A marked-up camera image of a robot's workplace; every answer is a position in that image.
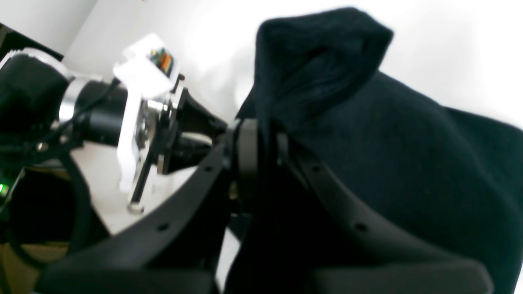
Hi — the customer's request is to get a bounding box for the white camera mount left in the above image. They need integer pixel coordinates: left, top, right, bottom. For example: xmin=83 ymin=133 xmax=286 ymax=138
xmin=113 ymin=33 xmax=180 ymax=215

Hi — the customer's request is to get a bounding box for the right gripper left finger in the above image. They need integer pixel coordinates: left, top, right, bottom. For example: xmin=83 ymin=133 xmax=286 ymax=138
xmin=228 ymin=118 xmax=258 ymax=215

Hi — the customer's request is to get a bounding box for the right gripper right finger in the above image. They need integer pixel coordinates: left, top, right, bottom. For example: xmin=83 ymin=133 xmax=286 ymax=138
xmin=276 ymin=131 xmax=290 ymax=168

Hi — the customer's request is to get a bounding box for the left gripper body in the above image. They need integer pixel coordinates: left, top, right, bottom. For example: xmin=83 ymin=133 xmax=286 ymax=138
xmin=139 ymin=88 xmax=227 ymax=175

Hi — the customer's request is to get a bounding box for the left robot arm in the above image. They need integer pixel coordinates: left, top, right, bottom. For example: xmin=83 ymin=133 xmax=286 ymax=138
xmin=1 ymin=48 xmax=226 ymax=252

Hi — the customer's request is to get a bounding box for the black t-shirt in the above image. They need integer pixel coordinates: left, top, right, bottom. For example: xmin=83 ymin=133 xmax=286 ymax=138
xmin=225 ymin=8 xmax=523 ymax=294

